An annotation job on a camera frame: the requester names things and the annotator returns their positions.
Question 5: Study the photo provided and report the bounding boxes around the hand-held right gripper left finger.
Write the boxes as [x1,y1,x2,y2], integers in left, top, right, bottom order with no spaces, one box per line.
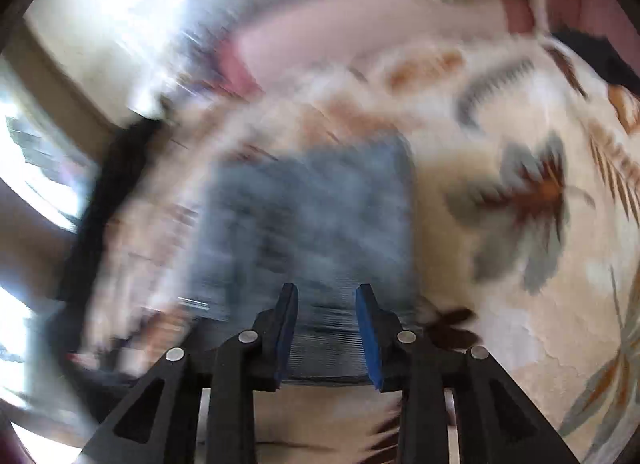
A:
[80,283,299,464]

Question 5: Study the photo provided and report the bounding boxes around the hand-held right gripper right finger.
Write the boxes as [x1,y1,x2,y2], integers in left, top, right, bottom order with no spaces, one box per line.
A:
[355,284,583,464]

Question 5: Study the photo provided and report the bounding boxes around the grey pants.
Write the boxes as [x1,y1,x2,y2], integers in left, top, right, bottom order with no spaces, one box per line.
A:
[187,136,421,385]

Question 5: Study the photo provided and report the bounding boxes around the leaf printed blanket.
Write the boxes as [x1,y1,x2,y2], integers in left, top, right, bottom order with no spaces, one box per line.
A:
[85,36,640,464]

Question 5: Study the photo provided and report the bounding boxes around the large black cloth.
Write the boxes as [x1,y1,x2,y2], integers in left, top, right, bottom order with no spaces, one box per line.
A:
[55,119,166,305]

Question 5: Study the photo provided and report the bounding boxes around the bright window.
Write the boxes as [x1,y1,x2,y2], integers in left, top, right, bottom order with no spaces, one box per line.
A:
[0,101,83,232]

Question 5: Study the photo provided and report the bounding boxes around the small black cloth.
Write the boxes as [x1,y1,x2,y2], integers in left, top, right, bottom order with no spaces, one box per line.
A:
[550,31,640,97]

